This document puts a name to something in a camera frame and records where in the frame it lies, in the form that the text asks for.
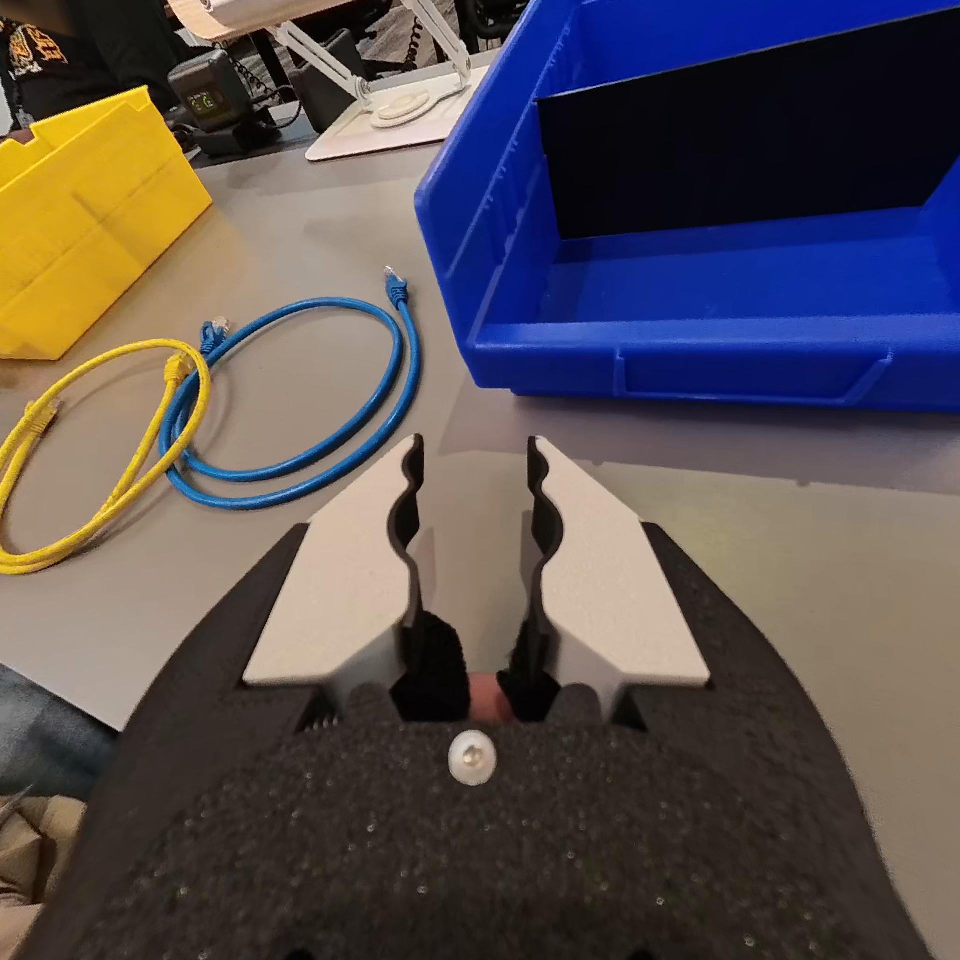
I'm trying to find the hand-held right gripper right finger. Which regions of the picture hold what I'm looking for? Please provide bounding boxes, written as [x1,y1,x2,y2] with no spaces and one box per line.
[497,435,712,723]

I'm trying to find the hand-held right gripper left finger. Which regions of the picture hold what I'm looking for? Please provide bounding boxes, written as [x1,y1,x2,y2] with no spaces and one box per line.
[243,433,471,723]

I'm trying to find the yellow ethernet cable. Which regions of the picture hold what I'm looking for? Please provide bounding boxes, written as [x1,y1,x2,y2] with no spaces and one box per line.
[0,339,213,576]

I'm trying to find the blue ethernet cable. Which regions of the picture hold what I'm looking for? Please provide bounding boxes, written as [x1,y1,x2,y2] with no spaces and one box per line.
[159,266,423,513]

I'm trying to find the blue plastic bin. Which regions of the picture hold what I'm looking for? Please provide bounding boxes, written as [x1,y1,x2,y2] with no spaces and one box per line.
[414,0,960,415]

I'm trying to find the yellow plastic bin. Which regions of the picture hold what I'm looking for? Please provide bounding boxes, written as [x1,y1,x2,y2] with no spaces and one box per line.
[0,84,215,363]

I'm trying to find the person's blue jeans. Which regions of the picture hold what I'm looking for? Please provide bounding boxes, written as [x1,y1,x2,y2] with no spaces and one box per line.
[0,662,120,800]

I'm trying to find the person's beige jacket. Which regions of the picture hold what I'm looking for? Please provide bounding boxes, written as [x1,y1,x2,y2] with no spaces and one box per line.
[0,783,90,950]

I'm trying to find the black bin divider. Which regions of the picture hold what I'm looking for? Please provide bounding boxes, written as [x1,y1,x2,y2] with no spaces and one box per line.
[536,13,960,243]

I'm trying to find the wooden stand white base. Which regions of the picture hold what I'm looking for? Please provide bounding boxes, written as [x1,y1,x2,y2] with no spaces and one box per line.
[166,0,494,164]

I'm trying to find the black box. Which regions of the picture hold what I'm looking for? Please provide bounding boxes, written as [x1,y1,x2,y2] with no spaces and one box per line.
[288,28,370,138]

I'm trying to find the black power bank with display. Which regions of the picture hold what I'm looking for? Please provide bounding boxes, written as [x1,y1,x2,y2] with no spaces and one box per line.
[166,48,254,130]

